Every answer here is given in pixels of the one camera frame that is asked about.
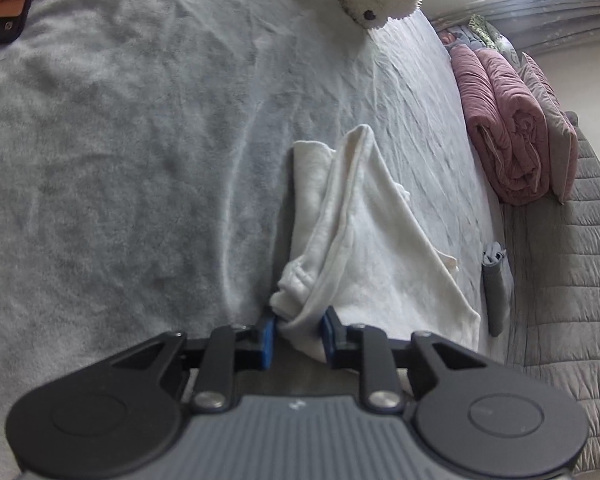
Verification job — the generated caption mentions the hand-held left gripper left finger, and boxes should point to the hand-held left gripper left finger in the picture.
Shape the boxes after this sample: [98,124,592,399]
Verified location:
[111,315,277,410]

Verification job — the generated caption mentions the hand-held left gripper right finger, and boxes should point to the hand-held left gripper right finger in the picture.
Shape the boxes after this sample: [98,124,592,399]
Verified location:
[321,306,487,410]

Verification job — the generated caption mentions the white towel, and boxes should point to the white towel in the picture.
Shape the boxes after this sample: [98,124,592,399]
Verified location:
[270,123,482,397]

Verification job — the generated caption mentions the pile of patterned clothes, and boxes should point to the pile of patterned clothes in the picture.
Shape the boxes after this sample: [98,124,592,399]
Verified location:
[436,12,518,58]

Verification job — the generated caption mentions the folded grey cloth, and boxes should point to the folded grey cloth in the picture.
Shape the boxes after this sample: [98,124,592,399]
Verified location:
[481,240,512,338]

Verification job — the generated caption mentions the grey bed sheet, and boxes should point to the grey bed sheet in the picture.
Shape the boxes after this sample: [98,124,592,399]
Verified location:
[0,0,513,480]

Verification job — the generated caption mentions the grey quilted mat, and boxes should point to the grey quilted mat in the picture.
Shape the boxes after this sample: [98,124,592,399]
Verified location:
[499,110,600,477]

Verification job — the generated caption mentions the folded pink quilt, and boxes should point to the folded pink quilt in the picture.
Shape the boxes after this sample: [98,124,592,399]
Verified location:
[449,44,552,207]

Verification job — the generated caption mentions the grey folded quilt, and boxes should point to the grey folded quilt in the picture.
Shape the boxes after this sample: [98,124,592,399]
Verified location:
[516,52,579,206]

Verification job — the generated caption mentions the grey curtain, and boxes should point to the grey curtain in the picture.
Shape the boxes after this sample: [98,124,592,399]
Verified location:
[429,0,600,57]

